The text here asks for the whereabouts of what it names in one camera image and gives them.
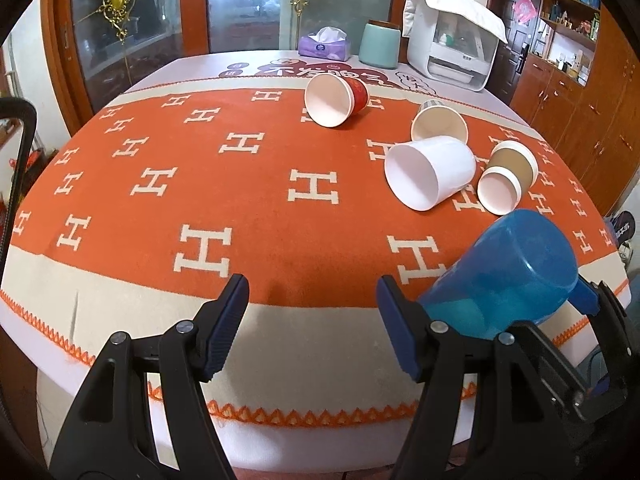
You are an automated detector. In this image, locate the wooden glass sliding door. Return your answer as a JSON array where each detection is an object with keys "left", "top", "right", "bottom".
[{"left": 41, "top": 0, "right": 405, "bottom": 132}]

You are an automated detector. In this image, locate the striped paper cup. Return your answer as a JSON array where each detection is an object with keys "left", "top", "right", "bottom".
[{"left": 410, "top": 99, "right": 469, "bottom": 144}]

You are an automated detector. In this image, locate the brown sleeve paper cup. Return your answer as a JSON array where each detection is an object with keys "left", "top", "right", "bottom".
[{"left": 476, "top": 140, "right": 538, "bottom": 216}]

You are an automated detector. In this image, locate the black cable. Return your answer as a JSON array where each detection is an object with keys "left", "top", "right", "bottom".
[{"left": 0, "top": 96, "right": 39, "bottom": 281}]

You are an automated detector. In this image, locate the purple tissue box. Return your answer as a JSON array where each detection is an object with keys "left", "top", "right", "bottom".
[{"left": 297, "top": 26, "right": 350, "bottom": 62}]

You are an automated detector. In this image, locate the teal ceramic canister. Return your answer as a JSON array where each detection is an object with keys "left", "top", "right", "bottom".
[{"left": 358, "top": 20, "right": 401, "bottom": 70}]

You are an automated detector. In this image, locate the wooden cabinet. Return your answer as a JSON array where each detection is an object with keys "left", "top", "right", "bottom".
[{"left": 511, "top": 0, "right": 639, "bottom": 214}]

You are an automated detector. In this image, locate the dark entrance door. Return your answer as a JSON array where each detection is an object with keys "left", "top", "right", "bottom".
[{"left": 486, "top": 0, "right": 541, "bottom": 105}]

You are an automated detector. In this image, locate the white countertop appliance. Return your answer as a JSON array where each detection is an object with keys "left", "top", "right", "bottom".
[{"left": 402, "top": 0, "right": 506, "bottom": 92}]

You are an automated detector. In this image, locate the white paper cup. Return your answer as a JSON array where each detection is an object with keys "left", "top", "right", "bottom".
[{"left": 384, "top": 136, "right": 476, "bottom": 211}]

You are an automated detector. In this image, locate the blue translucent plastic cup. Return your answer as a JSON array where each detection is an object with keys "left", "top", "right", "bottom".
[{"left": 418, "top": 209, "right": 578, "bottom": 339}]

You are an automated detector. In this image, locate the orange H pattern blanket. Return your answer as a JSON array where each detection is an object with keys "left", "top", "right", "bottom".
[{"left": 1, "top": 78, "right": 492, "bottom": 428}]

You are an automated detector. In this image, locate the red paper cup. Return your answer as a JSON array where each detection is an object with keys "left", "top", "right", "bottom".
[{"left": 304, "top": 74, "right": 370, "bottom": 128}]

